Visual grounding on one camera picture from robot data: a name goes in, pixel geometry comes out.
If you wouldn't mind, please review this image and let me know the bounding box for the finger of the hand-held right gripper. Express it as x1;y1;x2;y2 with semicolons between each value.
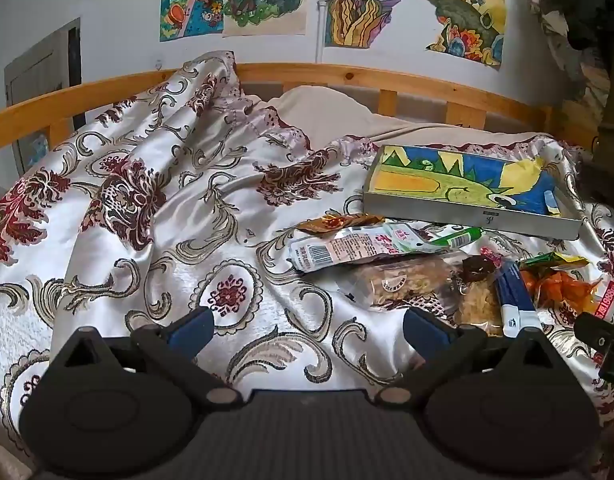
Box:
573;311;614;392

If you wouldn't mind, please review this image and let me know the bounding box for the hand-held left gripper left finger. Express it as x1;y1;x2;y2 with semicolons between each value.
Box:
49;307;244;407

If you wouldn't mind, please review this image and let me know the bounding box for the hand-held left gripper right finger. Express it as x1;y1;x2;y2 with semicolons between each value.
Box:
374;307;570;407

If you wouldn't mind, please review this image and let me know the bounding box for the red white snack packet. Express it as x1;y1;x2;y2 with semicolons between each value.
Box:
584;275;614;326

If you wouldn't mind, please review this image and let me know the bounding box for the orange snack clear packet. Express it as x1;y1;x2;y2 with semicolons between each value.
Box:
519;252;600;311

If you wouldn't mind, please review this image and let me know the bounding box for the clear cake packet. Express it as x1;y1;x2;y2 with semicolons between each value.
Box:
337;252;468;313

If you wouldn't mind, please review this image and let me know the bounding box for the clear cracker packet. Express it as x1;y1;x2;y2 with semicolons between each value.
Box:
454;247;505;291

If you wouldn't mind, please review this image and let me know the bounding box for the blue cracker packet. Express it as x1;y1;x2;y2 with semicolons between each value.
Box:
454;260;542;339

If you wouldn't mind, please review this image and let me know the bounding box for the green white snack packet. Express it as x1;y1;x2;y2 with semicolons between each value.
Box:
402;225;485;253

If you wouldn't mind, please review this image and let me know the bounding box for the colourful painted tray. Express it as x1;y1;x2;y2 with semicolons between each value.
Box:
362;144;585;241

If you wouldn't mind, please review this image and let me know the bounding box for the orange-brown snack packet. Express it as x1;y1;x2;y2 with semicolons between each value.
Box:
297;212;385;235

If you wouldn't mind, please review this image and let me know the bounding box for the floral satin printed blanket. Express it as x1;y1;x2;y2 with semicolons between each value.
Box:
0;50;614;480

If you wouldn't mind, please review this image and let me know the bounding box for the colourful drawing sheet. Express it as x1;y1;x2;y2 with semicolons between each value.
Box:
369;146;570;217

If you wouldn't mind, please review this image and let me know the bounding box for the beige bed sheet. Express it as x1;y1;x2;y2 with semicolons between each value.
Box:
242;85;552;156

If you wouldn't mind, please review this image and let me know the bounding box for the tan coat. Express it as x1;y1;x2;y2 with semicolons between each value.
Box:
557;45;614;206

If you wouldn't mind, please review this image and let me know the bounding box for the grey door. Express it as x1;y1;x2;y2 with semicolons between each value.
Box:
4;17;82;176

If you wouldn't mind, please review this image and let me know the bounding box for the grey white patterned garment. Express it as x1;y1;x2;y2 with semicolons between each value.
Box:
532;0;588;96

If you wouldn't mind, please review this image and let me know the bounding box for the wooden bed rail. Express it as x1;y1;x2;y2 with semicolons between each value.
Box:
0;62;608;148

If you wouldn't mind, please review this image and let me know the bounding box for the girl with oranges wall poster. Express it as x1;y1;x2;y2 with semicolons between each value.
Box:
159;0;226;43

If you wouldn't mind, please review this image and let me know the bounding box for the white wall pipe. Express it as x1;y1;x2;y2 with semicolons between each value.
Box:
314;0;328;63

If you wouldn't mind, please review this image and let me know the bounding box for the swirl and seaweed wall poster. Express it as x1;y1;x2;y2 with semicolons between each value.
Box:
323;0;424;50

